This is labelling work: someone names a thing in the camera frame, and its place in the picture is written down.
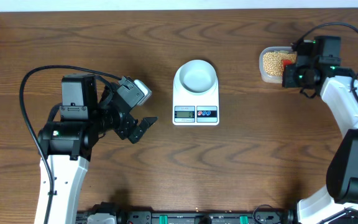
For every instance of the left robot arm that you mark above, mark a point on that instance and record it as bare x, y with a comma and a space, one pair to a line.
73, 128

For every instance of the white kitchen scale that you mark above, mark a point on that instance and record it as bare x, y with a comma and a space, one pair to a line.
192, 109

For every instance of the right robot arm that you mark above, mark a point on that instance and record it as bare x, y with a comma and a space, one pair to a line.
339, 196

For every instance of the clear container of soybeans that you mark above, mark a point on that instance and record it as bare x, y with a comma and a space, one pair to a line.
270, 63

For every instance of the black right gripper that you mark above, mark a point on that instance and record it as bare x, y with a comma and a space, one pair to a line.
288, 81

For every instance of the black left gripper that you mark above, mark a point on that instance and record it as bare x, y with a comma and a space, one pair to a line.
124, 127

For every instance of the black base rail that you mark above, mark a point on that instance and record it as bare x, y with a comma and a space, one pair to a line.
104, 213

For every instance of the red measuring scoop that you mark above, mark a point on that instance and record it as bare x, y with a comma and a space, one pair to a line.
286, 62

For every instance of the grey bowl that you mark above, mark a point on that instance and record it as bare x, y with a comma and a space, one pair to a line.
197, 76

